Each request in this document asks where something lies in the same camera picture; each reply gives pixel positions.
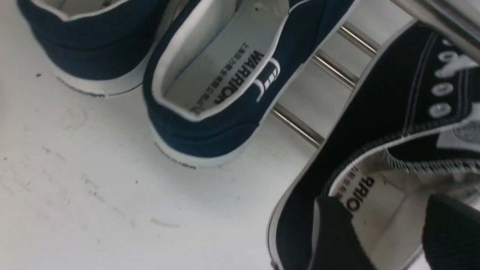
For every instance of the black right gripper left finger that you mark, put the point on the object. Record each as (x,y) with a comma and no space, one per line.
(335,244)

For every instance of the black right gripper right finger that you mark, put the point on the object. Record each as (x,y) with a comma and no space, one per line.
(451,234)

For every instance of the black canvas sneaker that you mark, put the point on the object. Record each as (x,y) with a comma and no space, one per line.
(409,130)

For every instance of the stainless steel shoe rack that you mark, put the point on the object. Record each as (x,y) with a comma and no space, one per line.
(456,18)

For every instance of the right navy canvas shoe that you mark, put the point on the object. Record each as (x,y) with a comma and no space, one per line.
(222,65)

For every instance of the navy canvas shoe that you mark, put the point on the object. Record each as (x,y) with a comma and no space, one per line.
(222,65)
(99,47)

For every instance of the left navy canvas shoe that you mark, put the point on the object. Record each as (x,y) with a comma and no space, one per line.
(99,47)

